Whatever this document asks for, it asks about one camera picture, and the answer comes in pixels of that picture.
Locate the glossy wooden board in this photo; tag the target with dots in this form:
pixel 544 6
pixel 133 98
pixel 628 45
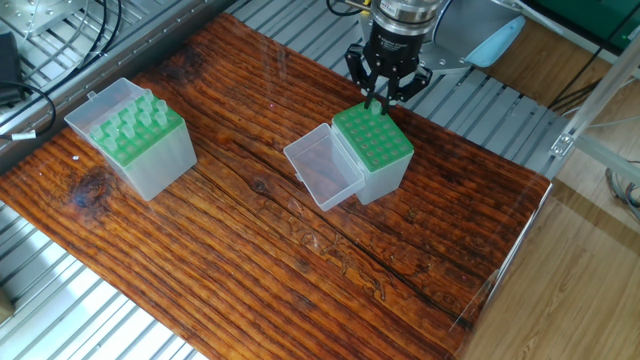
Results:
pixel 300 280

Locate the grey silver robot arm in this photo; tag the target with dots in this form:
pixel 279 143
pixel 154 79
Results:
pixel 460 25

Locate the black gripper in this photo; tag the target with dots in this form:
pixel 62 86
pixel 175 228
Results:
pixel 392 50

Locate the aluminium frame corner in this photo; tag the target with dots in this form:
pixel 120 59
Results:
pixel 590 125

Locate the clear hinged box lid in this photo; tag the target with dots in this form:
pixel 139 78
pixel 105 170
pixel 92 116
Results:
pixel 95 108
pixel 322 170

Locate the grey metal mount plate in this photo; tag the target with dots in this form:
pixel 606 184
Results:
pixel 445 66

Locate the translucent tip box green rack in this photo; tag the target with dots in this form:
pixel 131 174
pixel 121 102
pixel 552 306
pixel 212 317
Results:
pixel 385 160
pixel 150 165

